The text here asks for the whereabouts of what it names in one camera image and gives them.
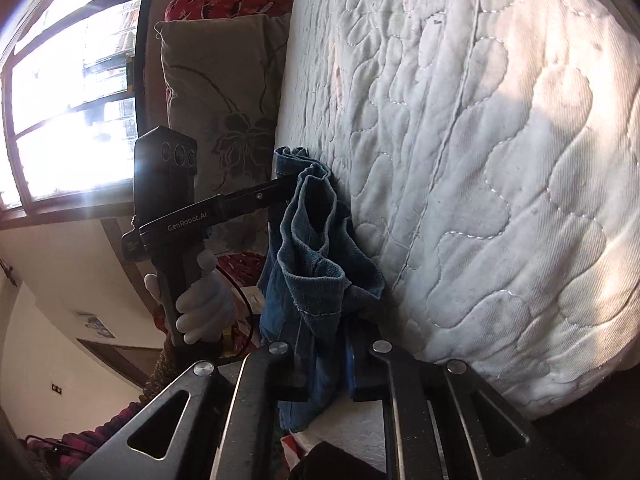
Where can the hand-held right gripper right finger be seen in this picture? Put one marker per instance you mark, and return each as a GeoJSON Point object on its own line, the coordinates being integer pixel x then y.
{"type": "Point", "coordinates": [354, 380]}

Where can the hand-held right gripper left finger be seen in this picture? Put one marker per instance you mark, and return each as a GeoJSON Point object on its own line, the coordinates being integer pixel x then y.
{"type": "Point", "coordinates": [280, 375]}

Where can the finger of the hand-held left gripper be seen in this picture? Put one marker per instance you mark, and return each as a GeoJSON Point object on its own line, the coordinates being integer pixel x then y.
{"type": "Point", "coordinates": [255, 195]}

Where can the blue denim pants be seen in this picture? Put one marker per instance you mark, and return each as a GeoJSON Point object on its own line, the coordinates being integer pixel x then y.
{"type": "Point", "coordinates": [320, 270]}

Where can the person's left forearm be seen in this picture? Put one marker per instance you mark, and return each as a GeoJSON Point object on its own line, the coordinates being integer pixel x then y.
{"type": "Point", "coordinates": [165, 370]}

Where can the person's left hand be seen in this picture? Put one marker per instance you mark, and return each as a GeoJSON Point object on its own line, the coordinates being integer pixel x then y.
{"type": "Point", "coordinates": [207, 300]}

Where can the brown cloth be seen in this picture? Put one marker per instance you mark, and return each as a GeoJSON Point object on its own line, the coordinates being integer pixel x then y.
{"type": "Point", "coordinates": [340, 462]}

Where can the grey floral pillow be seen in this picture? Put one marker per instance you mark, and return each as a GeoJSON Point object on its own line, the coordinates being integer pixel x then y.
{"type": "Point", "coordinates": [215, 100]}

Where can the barred window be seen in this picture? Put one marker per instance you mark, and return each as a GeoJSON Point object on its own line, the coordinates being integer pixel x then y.
{"type": "Point", "coordinates": [65, 85]}

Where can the red plaid cloth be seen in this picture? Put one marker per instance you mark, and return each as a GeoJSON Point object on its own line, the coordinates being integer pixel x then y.
{"type": "Point", "coordinates": [100, 435]}

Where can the white quilted mattress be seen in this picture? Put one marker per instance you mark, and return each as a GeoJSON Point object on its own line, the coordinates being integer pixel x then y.
{"type": "Point", "coordinates": [500, 160]}

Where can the small wall picture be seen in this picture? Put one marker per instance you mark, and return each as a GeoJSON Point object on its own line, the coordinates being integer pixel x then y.
{"type": "Point", "coordinates": [97, 325]}

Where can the wall socket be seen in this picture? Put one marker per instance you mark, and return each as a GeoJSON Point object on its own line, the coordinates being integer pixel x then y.
{"type": "Point", "coordinates": [56, 388]}

